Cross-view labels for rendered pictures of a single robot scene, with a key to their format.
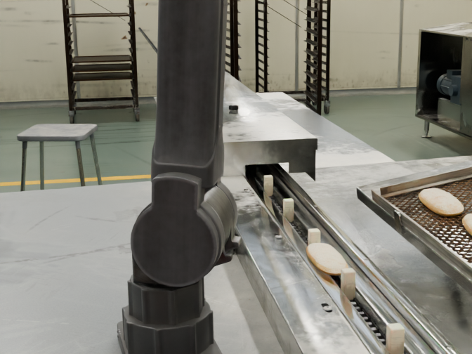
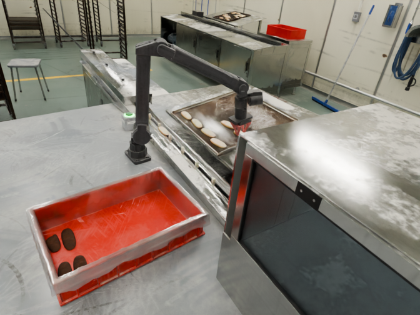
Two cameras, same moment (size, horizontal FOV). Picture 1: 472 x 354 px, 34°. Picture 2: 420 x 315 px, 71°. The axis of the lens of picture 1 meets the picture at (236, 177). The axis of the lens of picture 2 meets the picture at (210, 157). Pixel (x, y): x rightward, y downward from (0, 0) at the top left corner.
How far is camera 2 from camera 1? 0.72 m
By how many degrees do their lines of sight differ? 29
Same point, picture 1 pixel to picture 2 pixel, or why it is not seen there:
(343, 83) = (130, 31)
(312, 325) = (167, 148)
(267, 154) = not seen: hidden behind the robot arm
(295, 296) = (161, 142)
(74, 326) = (113, 152)
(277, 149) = not seen: hidden behind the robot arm
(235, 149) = (130, 97)
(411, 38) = (155, 14)
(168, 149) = (139, 119)
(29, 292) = (95, 144)
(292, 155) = not seen: hidden behind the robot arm
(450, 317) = (190, 142)
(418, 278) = (182, 132)
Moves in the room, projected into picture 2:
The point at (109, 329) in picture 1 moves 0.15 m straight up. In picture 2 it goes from (121, 152) to (119, 124)
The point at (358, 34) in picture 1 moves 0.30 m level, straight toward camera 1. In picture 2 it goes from (135, 11) to (135, 12)
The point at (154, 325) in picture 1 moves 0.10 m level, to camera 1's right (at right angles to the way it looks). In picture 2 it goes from (137, 152) to (158, 149)
